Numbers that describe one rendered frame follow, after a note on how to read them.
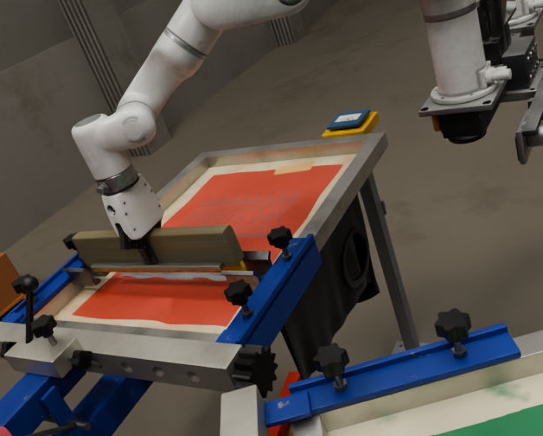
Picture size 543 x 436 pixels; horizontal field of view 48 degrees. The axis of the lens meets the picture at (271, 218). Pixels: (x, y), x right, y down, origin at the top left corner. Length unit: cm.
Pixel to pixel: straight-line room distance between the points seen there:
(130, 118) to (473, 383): 69
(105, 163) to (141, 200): 10
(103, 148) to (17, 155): 381
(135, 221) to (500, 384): 69
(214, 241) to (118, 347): 25
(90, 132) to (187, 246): 27
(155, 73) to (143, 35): 476
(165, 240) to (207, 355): 33
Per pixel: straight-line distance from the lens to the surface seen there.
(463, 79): 122
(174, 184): 170
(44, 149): 507
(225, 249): 111
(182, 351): 95
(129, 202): 117
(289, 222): 135
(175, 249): 119
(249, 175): 167
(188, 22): 108
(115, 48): 532
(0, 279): 366
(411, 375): 83
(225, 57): 680
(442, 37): 120
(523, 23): 162
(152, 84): 119
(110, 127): 111
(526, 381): 87
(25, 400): 105
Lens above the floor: 158
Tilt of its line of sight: 26 degrees down
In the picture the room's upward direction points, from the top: 20 degrees counter-clockwise
